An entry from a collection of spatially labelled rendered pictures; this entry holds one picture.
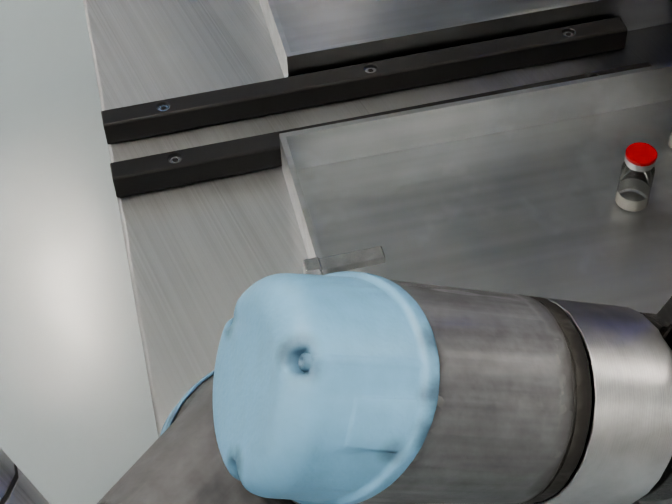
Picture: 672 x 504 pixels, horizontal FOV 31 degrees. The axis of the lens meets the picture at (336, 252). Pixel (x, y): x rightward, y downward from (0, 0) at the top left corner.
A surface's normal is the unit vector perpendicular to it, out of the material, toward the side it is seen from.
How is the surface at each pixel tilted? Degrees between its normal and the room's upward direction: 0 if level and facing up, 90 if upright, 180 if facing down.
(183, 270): 0
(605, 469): 80
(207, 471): 3
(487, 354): 30
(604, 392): 39
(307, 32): 0
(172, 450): 24
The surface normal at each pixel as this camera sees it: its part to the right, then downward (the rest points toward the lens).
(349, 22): -0.04, -0.67
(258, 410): -0.89, -0.11
